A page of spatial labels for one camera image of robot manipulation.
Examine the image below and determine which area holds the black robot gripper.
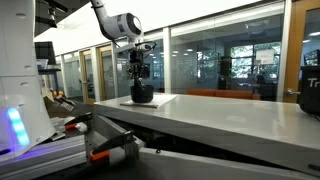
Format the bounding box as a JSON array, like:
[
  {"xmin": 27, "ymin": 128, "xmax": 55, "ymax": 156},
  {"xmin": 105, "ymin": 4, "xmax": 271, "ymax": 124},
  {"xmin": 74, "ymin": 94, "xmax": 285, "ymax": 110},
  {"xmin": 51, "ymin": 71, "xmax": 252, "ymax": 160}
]
[{"xmin": 129, "ymin": 50, "xmax": 147, "ymax": 89}]

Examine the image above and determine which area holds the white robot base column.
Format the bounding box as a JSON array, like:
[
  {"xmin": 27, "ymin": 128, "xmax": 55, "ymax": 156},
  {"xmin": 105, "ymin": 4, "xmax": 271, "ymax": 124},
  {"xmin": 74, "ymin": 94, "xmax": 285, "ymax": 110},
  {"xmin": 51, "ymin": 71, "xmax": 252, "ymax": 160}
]
[{"xmin": 0, "ymin": 0, "xmax": 55, "ymax": 162}]

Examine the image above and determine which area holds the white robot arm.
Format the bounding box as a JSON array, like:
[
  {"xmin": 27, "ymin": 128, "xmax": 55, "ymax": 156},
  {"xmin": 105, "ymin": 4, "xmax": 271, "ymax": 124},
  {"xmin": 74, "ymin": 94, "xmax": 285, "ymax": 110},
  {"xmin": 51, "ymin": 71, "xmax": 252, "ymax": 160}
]
[{"xmin": 90, "ymin": 0, "xmax": 144, "ymax": 89}]

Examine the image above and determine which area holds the black pot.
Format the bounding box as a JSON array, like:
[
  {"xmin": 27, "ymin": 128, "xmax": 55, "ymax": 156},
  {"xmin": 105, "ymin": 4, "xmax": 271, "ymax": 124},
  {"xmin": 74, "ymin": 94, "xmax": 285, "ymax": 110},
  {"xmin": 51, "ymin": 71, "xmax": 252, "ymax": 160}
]
[{"xmin": 130, "ymin": 85, "xmax": 153, "ymax": 103}]

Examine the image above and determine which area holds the white legal pad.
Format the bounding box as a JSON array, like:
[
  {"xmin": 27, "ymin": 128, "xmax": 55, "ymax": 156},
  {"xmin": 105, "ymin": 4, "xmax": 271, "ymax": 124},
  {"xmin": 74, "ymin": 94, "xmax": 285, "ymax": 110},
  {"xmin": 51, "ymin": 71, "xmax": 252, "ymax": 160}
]
[{"xmin": 121, "ymin": 94, "xmax": 176, "ymax": 109}]

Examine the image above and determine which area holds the orange sofa behind glass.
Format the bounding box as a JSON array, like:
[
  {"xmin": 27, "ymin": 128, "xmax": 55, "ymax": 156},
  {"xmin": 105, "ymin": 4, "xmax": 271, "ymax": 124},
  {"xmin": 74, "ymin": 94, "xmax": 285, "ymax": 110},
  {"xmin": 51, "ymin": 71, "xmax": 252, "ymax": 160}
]
[{"xmin": 186, "ymin": 89, "xmax": 261, "ymax": 100}]

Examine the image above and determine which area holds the near black orange clamp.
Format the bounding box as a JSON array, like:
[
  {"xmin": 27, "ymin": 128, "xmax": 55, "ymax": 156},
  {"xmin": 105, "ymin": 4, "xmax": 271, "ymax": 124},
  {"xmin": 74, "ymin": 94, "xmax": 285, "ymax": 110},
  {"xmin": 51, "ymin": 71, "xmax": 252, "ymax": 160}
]
[{"xmin": 89, "ymin": 131, "xmax": 135, "ymax": 162}]

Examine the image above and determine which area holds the black orange clamp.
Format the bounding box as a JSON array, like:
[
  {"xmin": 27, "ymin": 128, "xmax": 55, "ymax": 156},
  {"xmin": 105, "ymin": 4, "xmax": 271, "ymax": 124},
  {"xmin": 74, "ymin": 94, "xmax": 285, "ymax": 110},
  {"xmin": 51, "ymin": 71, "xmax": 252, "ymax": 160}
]
[
  {"xmin": 64, "ymin": 112, "xmax": 93, "ymax": 130},
  {"xmin": 89, "ymin": 131, "xmax": 135, "ymax": 162}
]

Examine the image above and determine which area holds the far black orange clamp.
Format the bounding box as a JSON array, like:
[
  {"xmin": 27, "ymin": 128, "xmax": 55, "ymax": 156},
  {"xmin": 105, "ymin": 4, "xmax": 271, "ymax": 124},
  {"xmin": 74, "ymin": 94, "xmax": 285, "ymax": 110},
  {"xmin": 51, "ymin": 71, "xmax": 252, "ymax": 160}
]
[{"xmin": 64, "ymin": 112, "xmax": 93, "ymax": 130}]

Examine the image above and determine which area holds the cardboard boxes pile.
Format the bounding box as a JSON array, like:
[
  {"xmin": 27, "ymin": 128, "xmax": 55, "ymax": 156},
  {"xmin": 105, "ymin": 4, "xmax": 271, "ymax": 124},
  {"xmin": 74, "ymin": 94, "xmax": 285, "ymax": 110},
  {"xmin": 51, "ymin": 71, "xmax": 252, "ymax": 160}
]
[{"xmin": 43, "ymin": 95, "xmax": 76, "ymax": 118}]

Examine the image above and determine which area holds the black shelf with bin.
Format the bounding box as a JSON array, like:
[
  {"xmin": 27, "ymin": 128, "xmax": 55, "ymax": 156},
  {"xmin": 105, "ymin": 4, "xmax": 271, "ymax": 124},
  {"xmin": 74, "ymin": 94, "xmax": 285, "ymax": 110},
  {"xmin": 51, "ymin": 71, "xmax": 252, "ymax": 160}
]
[{"xmin": 34, "ymin": 41, "xmax": 60, "ymax": 91}]

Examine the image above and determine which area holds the black monitor at right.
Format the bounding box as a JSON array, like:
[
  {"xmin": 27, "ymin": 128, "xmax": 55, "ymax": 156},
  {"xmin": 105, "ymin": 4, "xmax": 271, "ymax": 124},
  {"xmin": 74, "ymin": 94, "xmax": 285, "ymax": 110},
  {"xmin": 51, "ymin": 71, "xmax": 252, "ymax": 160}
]
[{"xmin": 299, "ymin": 66, "xmax": 320, "ymax": 116}]

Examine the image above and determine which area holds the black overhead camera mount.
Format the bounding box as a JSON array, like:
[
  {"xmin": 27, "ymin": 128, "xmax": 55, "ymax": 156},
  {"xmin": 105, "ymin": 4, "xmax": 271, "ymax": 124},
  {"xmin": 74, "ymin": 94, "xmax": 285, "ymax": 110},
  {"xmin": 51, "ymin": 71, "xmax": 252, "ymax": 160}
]
[{"xmin": 35, "ymin": 0, "xmax": 68, "ymax": 28}]

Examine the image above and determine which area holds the wooden door with handle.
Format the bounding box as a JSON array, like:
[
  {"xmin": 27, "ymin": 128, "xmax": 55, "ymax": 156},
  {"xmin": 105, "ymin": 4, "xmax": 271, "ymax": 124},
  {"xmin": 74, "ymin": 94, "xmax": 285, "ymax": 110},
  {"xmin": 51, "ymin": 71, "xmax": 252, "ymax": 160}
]
[{"xmin": 283, "ymin": 0, "xmax": 320, "ymax": 103}]

